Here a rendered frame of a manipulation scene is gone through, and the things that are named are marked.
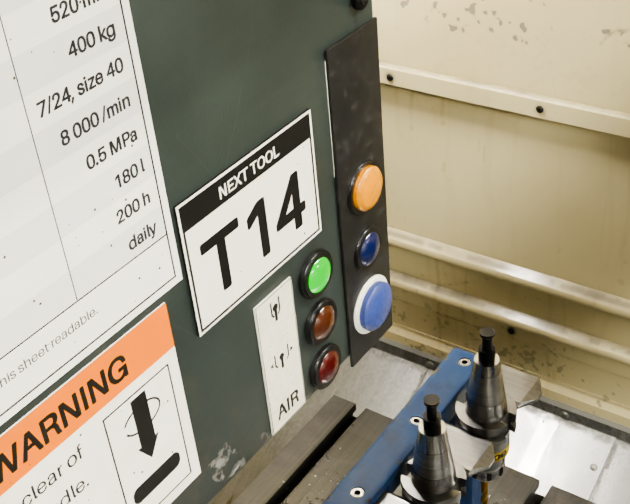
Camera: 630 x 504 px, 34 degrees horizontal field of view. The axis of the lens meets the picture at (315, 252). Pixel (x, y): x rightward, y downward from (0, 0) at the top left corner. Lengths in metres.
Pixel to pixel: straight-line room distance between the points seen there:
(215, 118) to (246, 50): 0.03
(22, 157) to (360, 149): 0.23
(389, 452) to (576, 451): 0.60
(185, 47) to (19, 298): 0.12
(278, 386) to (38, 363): 0.18
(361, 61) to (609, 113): 0.80
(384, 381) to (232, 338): 1.22
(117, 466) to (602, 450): 1.20
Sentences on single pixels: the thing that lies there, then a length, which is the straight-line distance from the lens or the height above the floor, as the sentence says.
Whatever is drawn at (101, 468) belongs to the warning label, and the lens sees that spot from 0.45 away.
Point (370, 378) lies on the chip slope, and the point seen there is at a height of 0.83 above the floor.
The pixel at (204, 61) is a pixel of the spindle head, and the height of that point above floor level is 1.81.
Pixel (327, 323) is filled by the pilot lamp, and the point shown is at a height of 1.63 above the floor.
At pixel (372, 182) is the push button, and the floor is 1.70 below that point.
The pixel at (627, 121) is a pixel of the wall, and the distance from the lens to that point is 1.29.
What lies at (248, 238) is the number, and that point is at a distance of 0.48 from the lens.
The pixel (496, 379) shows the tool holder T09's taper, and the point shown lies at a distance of 1.05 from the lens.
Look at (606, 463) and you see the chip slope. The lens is 1.59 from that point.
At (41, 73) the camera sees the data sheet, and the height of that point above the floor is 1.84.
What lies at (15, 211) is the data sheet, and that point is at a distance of 0.37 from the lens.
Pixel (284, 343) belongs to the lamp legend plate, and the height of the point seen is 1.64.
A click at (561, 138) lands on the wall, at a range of 1.36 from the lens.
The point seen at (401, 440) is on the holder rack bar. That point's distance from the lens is 1.05.
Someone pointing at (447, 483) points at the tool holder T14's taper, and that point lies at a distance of 1.00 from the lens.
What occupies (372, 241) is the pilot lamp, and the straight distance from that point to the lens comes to 0.57.
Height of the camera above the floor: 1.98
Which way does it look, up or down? 35 degrees down
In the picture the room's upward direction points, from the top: 6 degrees counter-clockwise
